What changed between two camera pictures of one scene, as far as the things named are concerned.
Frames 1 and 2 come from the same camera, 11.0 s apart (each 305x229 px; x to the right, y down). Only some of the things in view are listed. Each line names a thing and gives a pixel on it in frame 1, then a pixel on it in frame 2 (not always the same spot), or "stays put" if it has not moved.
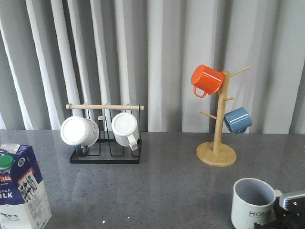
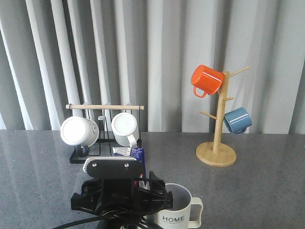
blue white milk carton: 24,202 → 139,153
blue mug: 238,120 stays put
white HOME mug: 254,201 → 186,213
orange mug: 207,79 stays put
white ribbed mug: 126,130 stays put
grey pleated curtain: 143,52 stays put
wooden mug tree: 214,153 stays put
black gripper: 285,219 → 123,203
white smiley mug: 80,131 stays put
